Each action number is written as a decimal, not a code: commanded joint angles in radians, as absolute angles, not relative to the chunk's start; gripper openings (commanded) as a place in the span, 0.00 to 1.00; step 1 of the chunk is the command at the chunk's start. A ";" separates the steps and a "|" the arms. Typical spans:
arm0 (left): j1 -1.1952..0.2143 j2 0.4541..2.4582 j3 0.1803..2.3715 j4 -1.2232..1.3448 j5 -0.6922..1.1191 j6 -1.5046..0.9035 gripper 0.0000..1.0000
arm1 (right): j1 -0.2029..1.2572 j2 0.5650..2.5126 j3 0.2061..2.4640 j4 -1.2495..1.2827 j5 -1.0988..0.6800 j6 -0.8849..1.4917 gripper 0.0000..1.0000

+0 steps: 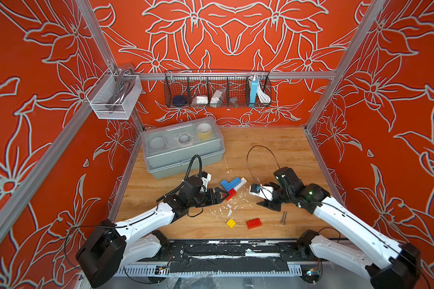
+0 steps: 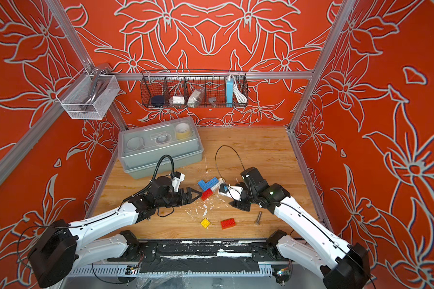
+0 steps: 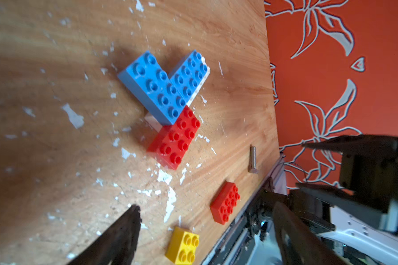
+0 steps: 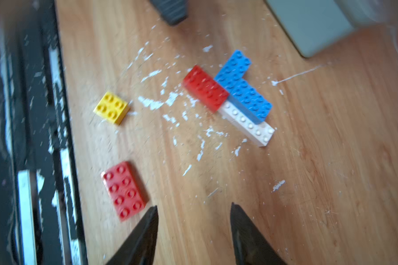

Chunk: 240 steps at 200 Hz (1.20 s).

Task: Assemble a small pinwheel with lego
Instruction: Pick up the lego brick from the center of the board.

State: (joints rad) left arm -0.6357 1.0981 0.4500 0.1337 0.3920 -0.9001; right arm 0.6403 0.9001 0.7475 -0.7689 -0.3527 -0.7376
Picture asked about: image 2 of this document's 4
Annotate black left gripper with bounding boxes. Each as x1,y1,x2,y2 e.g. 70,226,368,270
156,188,202,210

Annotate blue lego brick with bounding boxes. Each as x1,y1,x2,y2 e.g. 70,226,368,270
206,177,219,189
198,180,211,191

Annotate red lego brick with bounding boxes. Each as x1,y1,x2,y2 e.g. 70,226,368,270
201,189,213,201
221,218,236,230

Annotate white lego brick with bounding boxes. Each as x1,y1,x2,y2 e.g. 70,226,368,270
211,178,224,192

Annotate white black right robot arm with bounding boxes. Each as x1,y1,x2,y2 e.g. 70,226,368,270
219,167,371,289

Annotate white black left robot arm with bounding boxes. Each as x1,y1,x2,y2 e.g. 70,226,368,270
28,177,202,288

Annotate yellow lego brick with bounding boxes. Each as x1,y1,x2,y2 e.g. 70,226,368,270
200,218,210,228

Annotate metal bolt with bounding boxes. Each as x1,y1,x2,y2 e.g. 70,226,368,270
255,212,262,225

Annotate yellow tape roll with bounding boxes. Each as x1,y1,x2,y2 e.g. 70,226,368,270
175,122,192,140

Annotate grey translucent plastic storage box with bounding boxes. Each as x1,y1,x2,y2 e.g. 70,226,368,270
118,117,204,179

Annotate white box in basket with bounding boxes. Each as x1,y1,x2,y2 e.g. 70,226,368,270
169,95,186,106

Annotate white packet in basket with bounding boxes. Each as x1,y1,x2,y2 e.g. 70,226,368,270
187,89,204,108

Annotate dark blue round object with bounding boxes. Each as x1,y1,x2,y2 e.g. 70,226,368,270
151,95,165,107

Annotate light blue box in basket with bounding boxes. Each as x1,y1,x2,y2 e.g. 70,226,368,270
225,77,234,108

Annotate metal tongs in bin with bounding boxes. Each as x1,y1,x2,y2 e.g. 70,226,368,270
81,65,110,112

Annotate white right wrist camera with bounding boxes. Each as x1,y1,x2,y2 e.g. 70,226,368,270
218,184,243,201

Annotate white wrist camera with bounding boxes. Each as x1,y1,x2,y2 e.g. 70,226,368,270
218,184,243,201
172,172,185,192

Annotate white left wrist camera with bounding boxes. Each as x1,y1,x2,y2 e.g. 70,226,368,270
172,172,185,192

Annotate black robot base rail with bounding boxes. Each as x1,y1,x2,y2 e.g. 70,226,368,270
107,238,292,274

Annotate white cable in basket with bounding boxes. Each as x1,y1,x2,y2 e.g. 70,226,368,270
233,81,247,105

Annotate black wire wall basket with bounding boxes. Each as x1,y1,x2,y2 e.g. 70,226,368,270
140,69,249,108

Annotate clear plastic wall bin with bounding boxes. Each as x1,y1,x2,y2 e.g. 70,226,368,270
57,64,120,120

